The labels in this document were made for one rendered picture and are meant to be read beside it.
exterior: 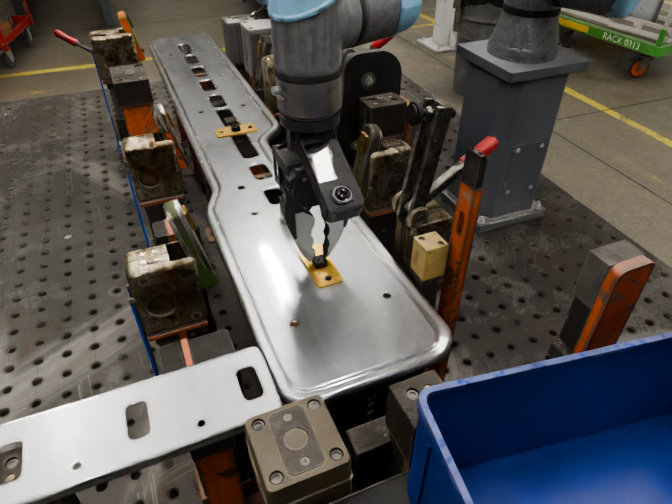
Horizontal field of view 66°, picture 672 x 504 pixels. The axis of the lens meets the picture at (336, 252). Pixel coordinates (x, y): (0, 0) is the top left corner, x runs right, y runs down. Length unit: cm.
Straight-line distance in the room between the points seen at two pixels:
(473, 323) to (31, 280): 97
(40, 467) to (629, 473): 55
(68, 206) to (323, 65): 112
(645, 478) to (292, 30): 53
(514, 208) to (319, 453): 102
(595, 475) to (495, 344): 56
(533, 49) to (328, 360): 83
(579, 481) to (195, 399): 38
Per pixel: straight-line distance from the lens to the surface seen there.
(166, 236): 85
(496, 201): 133
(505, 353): 107
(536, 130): 129
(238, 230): 81
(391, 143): 90
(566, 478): 54
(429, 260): 68
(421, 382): 50
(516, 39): 122
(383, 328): 65
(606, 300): 50
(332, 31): 58
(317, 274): 71
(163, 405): 61
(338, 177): 59
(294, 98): 59
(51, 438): 63
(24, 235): 152
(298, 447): 49
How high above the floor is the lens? 148
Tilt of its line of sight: 39 degrees down
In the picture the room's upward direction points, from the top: straight up
